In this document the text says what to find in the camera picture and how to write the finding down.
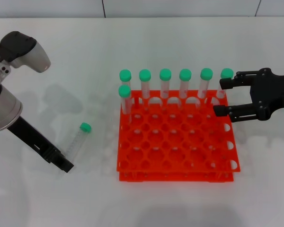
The clear test tube green cap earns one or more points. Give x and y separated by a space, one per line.
185 74
165 74
85 127
145 75
226 72
206 73
125 75
124 91

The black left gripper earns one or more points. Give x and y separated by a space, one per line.
28 134

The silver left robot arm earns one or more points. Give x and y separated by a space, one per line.
4 104

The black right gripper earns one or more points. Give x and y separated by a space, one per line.
269 94

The orange test tube rack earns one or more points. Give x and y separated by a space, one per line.
180 151

